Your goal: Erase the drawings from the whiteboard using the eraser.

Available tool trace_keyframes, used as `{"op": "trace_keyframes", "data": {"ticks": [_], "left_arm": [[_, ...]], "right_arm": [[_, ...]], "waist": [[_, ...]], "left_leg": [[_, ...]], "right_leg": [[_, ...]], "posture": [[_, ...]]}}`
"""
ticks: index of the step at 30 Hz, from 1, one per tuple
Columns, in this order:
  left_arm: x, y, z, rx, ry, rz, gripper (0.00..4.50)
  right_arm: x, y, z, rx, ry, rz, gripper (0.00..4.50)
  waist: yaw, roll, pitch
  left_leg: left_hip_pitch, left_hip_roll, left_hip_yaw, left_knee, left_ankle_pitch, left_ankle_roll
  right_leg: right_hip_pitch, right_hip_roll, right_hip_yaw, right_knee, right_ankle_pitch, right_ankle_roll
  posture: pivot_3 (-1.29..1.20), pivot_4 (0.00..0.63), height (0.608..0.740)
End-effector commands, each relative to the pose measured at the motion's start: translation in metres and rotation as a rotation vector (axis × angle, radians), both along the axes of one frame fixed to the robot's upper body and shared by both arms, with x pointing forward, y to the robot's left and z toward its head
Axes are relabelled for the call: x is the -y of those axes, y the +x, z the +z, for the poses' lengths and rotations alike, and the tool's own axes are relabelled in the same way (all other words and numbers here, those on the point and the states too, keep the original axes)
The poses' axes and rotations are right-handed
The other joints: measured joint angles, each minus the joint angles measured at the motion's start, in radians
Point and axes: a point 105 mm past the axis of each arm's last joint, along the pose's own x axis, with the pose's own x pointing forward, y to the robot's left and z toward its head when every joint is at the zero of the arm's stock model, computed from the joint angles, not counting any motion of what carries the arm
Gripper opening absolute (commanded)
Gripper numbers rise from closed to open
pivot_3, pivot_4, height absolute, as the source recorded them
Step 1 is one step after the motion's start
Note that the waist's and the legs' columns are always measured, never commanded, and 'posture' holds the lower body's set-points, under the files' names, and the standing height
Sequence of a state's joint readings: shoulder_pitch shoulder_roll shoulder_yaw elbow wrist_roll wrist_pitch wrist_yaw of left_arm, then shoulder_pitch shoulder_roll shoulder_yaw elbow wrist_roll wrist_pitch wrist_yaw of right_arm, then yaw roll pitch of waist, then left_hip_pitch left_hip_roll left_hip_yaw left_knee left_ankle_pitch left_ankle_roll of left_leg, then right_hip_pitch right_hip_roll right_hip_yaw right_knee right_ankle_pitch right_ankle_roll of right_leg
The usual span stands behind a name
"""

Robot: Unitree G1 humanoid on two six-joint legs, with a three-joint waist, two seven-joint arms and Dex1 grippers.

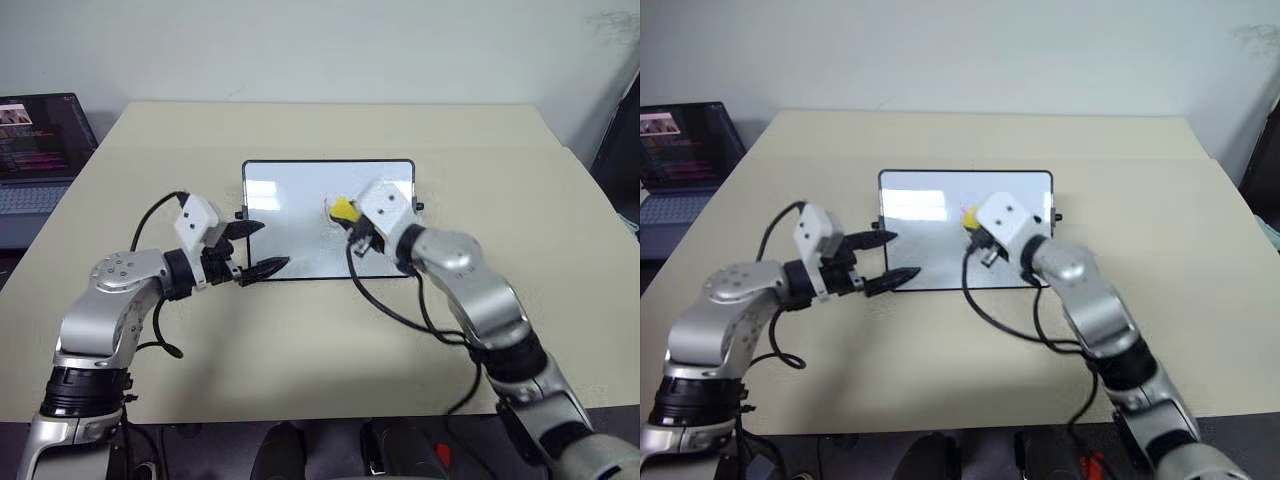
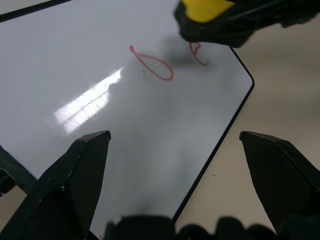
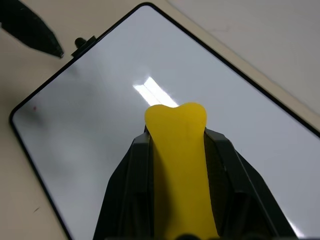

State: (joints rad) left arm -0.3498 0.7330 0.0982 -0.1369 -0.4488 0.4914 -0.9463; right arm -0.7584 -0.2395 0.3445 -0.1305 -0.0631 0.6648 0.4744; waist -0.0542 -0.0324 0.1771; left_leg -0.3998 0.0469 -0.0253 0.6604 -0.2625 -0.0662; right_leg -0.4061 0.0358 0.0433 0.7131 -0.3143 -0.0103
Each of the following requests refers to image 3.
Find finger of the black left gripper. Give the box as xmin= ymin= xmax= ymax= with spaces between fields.
xmin=0 ymin=0 xmax=65 ymax=60

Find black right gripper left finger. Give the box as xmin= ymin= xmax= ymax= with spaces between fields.
xmin=92 ymin=124 xmax=158 ymax=240

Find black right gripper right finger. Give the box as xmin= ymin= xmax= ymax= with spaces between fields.
xmin=203 ymin=127 xmax=297 ymax=240

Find yellow bone-shaped eraser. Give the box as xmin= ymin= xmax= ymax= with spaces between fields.
xmin=144 ymin=101 xmax=221 ymax=238

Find black whiteboard clip knob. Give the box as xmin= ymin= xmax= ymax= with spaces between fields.
xmin=71 ymin=35 xmax=98 ymax=58

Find black-framed whiteboard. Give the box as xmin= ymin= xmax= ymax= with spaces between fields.
xmin=9 ymin=2 xmax=320 ymax=240

